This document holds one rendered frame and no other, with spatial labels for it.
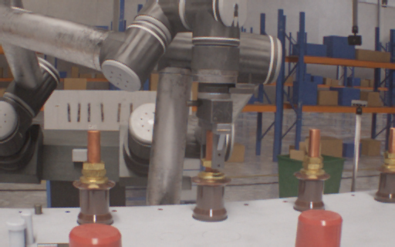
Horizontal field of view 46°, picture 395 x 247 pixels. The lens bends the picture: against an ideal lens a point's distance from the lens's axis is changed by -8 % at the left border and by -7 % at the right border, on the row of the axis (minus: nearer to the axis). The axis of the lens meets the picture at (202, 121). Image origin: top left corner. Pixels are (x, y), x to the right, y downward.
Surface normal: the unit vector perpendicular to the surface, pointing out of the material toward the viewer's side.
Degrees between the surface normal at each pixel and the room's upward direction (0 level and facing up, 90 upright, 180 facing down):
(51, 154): 90
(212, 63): 90
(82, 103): 90
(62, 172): 90
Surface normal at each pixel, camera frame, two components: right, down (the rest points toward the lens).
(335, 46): 0.29, 0.11
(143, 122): 0.15, -0.41
